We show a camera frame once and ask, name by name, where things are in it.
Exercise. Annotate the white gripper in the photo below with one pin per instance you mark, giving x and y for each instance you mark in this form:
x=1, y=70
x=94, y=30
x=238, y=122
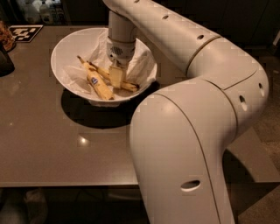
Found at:
x=121, y=51

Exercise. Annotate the white bowl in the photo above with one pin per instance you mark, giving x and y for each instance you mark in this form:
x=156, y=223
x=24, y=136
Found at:
x=57, y=63

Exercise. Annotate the black white marker card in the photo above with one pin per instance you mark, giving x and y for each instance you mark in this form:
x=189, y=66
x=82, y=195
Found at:
x=25, y=33

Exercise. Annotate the spotted yellow banana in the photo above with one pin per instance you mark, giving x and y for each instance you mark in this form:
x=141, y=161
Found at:
x=127, y=85

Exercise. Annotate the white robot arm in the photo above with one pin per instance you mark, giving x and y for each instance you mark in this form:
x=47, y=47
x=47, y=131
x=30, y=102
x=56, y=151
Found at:
x=178, y=134

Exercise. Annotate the dark round object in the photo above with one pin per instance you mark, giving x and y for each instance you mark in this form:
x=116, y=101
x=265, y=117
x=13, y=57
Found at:
x=6, y=65

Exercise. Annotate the banana with blue sticker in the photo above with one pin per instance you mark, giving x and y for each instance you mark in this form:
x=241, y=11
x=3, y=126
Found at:
x=96, y=81

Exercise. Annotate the brown patterned object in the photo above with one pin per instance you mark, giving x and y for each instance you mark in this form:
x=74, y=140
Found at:
x=6, y=37

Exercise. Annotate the bottles in background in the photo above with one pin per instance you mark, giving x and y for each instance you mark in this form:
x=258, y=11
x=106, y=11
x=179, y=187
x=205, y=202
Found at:
x=46, y=12

